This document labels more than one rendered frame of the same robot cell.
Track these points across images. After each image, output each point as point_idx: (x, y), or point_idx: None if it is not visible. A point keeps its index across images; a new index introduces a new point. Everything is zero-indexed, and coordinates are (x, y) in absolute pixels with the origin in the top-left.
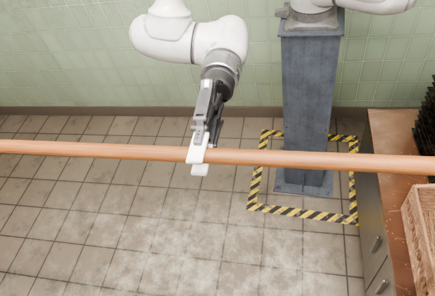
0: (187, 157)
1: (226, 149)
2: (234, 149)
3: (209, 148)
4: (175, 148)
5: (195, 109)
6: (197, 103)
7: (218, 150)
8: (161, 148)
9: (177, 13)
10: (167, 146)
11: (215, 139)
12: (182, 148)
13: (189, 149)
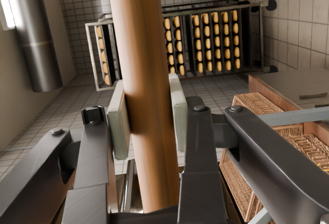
0: (116, 85)
1: (139, 180)
2: (143, 200)
3: (135, 142)
4: (117, 47)
5: (29, 151)
6: (13, 170)
7: (135, 161)
8: None
9: None
10: (114, 18)
11: (240, 168)
12: (121, 69)
13: (114, 91)
